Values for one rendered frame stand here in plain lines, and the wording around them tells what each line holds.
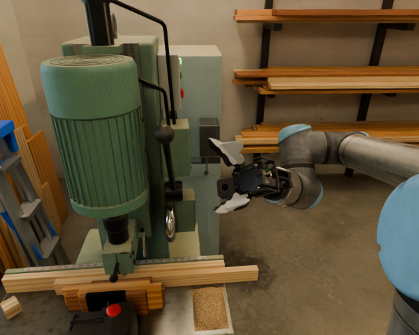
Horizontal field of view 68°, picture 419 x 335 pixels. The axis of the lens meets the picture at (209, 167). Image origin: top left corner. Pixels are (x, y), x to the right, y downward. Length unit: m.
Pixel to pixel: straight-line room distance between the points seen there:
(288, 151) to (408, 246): 0.53
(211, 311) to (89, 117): 0.54
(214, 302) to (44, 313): 0.43
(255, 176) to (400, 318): 0.36
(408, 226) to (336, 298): 1.89
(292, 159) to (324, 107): 2.45
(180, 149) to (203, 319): 0.44
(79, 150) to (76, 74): 0.14
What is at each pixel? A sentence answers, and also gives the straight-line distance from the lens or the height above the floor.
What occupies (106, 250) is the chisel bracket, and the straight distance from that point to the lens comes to 0.82.
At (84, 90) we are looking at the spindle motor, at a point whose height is 1.47.
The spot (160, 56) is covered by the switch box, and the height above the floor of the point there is 1.48.
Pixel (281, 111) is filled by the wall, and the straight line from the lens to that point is 3.14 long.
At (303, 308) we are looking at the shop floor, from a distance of 2.11.
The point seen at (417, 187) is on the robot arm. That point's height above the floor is 1.45.
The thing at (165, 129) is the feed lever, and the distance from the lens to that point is 0.54.
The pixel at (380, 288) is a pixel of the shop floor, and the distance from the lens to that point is 2.40.
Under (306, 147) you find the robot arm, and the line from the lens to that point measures 0.84.
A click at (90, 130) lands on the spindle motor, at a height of 1.39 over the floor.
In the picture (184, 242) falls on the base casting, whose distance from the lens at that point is 1.22.
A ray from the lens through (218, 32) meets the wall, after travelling 2.91.
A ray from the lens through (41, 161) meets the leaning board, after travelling 2.60.
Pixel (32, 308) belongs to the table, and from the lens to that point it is 0.99.
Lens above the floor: 1.59
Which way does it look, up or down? 27 degrees down
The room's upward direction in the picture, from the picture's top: straight up
